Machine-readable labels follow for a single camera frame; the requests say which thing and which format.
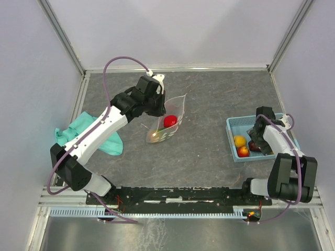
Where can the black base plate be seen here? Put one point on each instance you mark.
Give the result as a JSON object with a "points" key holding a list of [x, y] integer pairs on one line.
{"points": [[144, 200]]}

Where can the dark purple fruit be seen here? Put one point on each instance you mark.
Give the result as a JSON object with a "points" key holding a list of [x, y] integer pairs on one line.
{"points": [[253, 147]]}

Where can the teal cloth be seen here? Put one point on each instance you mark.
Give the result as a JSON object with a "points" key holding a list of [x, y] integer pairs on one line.
{"points": [[112, 146]]}

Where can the red yellow peach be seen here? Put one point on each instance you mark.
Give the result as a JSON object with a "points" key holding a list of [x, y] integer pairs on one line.
{"points": [[243, 152]]}

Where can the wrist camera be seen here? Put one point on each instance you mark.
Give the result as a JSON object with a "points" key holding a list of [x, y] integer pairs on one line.
{"points": [[286, 122], [158, 77]]}

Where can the green mango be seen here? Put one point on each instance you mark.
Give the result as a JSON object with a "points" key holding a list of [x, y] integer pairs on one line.
{"points": [[156, 133]]}

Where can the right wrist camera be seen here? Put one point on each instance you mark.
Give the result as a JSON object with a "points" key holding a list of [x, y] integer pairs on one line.
{"points": [[286, 122]]}

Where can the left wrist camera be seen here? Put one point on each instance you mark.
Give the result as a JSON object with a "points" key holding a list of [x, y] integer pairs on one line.
{"points": [[158, 77]]}

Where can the blue plastic basket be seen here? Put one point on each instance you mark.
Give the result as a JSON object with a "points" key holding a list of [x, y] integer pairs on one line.
{"points": [[235, 157]]}

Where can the red apple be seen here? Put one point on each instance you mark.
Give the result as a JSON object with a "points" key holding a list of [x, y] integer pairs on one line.
{"points": [[169, 121]]}

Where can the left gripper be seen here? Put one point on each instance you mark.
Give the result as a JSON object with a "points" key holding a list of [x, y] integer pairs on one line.
{"points": [[161, 111]]}

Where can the yellow lemon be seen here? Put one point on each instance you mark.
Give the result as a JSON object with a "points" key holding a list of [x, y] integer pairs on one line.
{"points": [[239, 141]]}

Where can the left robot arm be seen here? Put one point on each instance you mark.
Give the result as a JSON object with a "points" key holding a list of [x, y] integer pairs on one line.
{"points": [[148, 96]]}

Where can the clear dotted zip bag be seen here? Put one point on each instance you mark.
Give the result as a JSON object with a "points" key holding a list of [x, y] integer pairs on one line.
{"points": [[174, 106]]}

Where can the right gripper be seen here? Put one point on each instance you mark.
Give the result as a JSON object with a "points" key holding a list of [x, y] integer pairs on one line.
{"points": [[264, 146]]}

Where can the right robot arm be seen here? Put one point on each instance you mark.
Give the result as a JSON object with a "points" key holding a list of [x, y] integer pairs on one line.
{"points": [[293, 175]]}

